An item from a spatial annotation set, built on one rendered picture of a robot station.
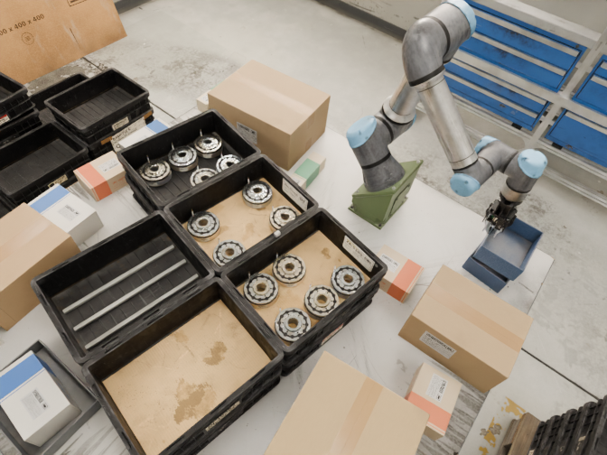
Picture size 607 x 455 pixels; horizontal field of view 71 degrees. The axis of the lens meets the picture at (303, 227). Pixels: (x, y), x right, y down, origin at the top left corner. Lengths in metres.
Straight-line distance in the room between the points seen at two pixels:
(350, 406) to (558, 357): 1.59
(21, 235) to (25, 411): 0.52
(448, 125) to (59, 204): 1.28
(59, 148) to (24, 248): 1.08
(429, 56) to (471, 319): 0.74
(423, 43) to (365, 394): 0.88
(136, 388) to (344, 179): 1.08
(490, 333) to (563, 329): 1.29
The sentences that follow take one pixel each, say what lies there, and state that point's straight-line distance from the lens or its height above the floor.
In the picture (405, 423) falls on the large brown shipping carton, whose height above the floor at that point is 0.90.
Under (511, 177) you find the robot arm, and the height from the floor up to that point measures 1.12.
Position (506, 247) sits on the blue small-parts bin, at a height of 0.79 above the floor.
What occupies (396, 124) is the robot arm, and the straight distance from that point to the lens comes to 1.52.
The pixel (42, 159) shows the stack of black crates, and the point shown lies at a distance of 2.49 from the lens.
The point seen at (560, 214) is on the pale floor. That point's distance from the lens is 3.12.
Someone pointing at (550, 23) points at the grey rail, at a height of 0.93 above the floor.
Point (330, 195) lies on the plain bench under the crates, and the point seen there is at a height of 0.70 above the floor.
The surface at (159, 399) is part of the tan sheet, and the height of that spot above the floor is 0.83.
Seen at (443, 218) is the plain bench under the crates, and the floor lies 0.70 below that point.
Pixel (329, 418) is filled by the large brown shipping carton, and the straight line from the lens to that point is 1.12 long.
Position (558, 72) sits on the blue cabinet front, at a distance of 2.82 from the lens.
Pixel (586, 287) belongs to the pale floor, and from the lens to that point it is 2.86.
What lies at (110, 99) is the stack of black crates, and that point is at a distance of 2.54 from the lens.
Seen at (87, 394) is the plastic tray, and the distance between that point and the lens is 1.41.
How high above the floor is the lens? 1.98
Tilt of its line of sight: 54 degrees down
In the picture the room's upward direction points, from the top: 8 degrees clockwise
